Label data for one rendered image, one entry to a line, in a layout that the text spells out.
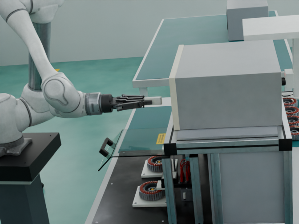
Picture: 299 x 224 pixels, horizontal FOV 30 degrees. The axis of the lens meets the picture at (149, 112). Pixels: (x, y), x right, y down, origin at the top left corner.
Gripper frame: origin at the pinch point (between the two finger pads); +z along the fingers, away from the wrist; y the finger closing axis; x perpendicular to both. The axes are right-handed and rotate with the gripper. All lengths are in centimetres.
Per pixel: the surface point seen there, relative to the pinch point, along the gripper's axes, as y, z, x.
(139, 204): 11.2, -8.3, -39.8
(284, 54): -191, 66, -44
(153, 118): -86, -15, -43
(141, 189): 5.7, -7.8, -36.0
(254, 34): -82, 42, 2
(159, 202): 10.2, 0.0, -39.8
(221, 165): 24.5, 26.2, -16.2
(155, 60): -198, -28, -44
